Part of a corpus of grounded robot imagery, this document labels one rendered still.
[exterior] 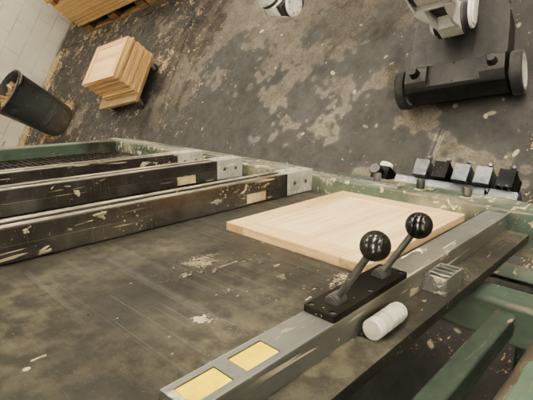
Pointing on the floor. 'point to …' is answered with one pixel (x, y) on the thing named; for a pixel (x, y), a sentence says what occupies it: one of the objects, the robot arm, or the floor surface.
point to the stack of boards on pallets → (82, 14)
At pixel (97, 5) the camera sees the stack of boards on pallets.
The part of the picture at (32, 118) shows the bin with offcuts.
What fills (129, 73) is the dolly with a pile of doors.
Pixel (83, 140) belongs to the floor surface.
